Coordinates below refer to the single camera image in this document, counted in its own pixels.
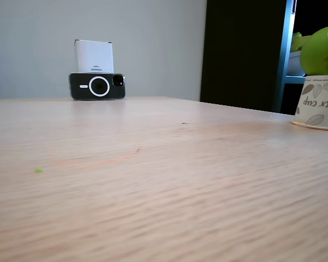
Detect green ball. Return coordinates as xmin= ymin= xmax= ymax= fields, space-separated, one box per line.
xmin=299 ymin=25 xmax=328 ymax=76

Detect paper cup with leaf print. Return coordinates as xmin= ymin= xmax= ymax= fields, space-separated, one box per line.
xmin=290 ymin=75 xmax=328 ymax=131

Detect black smartphone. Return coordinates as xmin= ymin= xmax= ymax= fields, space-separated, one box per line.
xmin=68 ymin=72 xmax=126 ymax=101

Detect white cardboard box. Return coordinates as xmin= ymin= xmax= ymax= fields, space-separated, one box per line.
xmin=73 ymin=39 xmax=115 ymax=74

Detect white bowl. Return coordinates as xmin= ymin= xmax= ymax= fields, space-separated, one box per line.
xmin=286 ymin=50 xmax=307 ymax=77

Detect green items in bowl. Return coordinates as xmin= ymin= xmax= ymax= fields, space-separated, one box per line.
xmin=290 ymin=32 xmax=312 ymax=52

